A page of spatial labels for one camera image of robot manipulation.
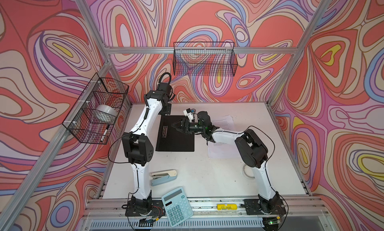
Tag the teal calculator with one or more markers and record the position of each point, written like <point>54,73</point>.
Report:
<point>177,207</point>

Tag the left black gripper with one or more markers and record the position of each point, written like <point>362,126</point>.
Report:
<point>168,111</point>

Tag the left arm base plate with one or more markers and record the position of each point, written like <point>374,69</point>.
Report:
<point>140,208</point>

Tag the left black wire basket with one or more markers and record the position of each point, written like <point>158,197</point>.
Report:
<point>84,122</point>

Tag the black marker pen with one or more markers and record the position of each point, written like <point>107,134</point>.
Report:
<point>104,134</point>

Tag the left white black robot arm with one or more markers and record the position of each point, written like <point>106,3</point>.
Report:
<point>138,148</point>

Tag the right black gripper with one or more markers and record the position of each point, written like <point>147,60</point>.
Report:
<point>183,121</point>

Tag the printed paper stack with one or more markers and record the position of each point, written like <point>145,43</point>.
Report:
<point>220,150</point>

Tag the black wire basket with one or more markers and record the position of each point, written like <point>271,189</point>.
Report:
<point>84,122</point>
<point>205,58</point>

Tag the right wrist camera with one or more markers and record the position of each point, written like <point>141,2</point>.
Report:
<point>189,113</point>

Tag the white black file folder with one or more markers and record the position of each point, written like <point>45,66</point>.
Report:
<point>171,140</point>

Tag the clear tape roll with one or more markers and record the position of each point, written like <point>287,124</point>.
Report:
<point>247,172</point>

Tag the blue cream stapler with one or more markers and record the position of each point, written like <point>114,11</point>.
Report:
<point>163,177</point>

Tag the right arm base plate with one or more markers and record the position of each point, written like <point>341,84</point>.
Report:
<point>263,207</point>

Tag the yellow label sticker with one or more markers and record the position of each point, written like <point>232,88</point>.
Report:
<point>227,207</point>

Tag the back black wire basket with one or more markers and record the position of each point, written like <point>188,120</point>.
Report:
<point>205,58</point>

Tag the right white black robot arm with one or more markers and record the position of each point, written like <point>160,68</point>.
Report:
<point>251,148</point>

